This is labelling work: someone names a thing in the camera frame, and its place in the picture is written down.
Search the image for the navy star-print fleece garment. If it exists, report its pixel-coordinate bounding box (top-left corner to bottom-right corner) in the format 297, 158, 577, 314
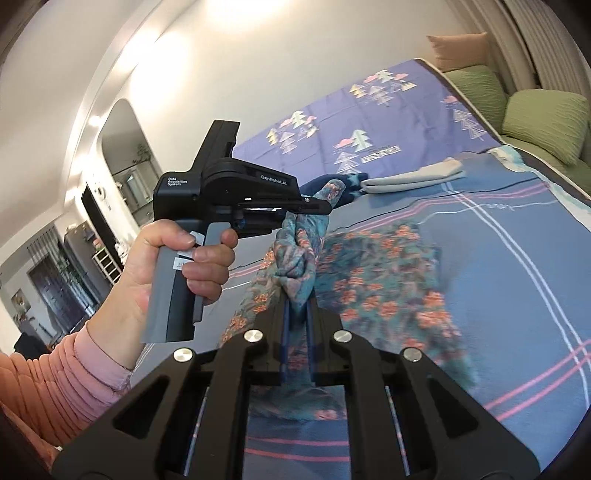
299, 172, 370, 205

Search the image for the person's left forearm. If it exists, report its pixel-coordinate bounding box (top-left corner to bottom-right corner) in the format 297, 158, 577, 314
0, 320, 134, 449

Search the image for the teal floral garment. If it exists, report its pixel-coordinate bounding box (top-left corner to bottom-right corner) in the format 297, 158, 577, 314
217, 180, 476, 422

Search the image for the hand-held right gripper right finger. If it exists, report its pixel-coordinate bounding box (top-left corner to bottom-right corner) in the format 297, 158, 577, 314
307, 300, 541, 480

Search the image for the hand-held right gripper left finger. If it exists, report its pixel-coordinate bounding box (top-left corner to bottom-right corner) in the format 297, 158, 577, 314
52, 295, 290, 480

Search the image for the white shelf rack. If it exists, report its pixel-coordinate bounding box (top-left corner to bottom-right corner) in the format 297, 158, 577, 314
94, 247, 123, 283

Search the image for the purple tree-print bed sheet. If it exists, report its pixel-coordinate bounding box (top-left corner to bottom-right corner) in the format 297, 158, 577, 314
231, 58, 504, 186

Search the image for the person's left hand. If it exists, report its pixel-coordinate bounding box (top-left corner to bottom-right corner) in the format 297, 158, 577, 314
85, 218, 239, 372

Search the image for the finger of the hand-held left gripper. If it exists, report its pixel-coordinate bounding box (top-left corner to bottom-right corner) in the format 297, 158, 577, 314
235, 194, 334, 232

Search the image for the small framed picture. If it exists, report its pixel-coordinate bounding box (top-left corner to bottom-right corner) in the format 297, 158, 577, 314
11, 288, 29, 320

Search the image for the beige curtain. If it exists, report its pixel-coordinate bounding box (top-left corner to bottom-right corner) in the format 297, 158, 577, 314
489, 0, 591, 100

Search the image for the green ribbed pillow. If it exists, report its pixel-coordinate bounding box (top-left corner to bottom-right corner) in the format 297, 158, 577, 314
501, 89, 591, 168
445, 65, 509, 134

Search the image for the peach pillow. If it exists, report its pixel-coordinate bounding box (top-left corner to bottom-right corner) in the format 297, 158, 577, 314
426, 31, 498, 73

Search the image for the black television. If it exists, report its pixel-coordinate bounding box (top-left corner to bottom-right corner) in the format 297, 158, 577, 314
81, 185, 126, 252

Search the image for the beige folded garment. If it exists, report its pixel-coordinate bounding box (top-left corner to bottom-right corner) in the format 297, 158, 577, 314
360, 157, 465, 195

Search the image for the dark door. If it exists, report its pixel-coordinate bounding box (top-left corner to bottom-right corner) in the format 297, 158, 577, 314
28, 256, 100, 336

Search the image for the blue-grey striped blanket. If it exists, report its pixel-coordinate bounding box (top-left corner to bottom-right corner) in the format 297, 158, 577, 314
134, 145, 591, 476

